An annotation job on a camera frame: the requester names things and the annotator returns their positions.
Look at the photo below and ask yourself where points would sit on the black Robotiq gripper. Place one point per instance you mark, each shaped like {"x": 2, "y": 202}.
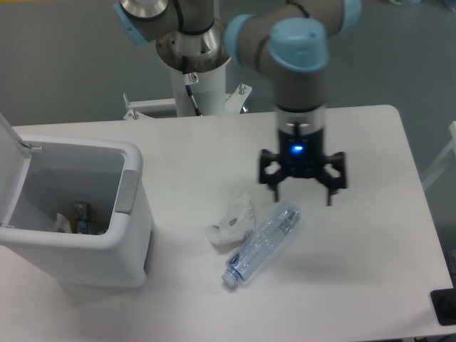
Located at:
{"x": 303, "y": 157}

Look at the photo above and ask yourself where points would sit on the grey trash can push button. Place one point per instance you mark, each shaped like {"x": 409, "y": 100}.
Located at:
{"x": 127, "y": 191}

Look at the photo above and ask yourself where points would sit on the white plastic trash can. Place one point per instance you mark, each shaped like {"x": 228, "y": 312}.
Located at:
{"x": 42, "y": 228}

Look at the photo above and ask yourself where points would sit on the white trash can lid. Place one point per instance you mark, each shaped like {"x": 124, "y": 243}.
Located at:
{"x": 15, "y": 162}

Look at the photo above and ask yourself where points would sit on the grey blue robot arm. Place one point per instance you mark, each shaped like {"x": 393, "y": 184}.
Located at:
{"x": 288, "y": 47}

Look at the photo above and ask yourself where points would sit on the yellow packaging inside can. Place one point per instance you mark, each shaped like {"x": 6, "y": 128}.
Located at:
{"x": 86, "y": 223}

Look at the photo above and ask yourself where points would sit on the clear plastic water bottle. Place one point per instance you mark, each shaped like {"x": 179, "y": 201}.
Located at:
{"x": 282, "y": 221}

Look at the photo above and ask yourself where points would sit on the crumpled white plastic wrapper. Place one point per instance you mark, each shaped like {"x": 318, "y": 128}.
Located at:
{"x": 237, "y": 225}

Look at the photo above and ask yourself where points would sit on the black device at table edge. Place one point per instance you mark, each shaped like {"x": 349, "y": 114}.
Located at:
{"x": 443, "y": 301}

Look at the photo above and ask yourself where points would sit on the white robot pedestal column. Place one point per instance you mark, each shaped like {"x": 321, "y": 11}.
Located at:
{"x": 197, "y": 66}

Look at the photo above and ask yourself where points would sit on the white frame at right edge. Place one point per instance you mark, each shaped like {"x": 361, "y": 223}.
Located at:
{"x": 441, "y": 162}

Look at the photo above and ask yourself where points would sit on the white pedestal base frame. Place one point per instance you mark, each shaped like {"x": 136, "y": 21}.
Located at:
{"x": 235, "y": 103}

